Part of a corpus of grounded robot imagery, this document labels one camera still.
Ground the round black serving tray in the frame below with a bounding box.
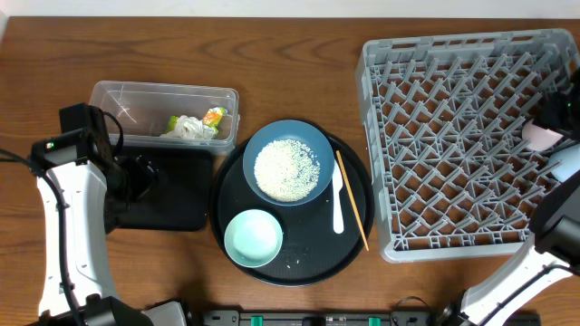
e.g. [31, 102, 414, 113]
[209, 120, 374, 286]

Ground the blue plate with rice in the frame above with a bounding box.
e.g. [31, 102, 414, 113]
[242, 120, 334, 206]

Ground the green bowl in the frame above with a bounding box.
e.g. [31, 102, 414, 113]
[224, 209, 284, 268]

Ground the black rectangular tray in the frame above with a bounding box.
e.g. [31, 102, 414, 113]
[118, 146, 213, 232]

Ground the black aluminium rail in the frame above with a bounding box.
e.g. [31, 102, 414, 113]
[198, 310, 432, 326]

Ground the light blue cup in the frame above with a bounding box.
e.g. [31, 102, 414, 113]
[548, 144, 580, 182]

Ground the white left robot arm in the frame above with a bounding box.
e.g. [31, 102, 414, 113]
[26, 102, 191, 326]

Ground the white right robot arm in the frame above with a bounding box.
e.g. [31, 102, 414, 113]
[431, 144, 579, 326]

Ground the white paper napkin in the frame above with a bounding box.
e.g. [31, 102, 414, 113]
[160, 115, 218, 139]

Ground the wooden chopstick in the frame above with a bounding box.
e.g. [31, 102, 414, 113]
[335, 150, 370, 252]

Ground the pink cup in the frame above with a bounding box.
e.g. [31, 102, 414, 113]
[522, 120, 563, 151]

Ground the yellow green snack wrapper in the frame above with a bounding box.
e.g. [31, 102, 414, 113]
[163, 106, 228, 137]

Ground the grey plastic dishwasher rack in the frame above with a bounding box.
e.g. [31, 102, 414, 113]
[355, 29, 579, 263]

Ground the white plastic spoon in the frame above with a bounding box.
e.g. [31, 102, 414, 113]
[332, 160, 344, 235]

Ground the clear plastic waste bin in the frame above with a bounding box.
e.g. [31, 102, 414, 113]
[90, 81, 240, 155]

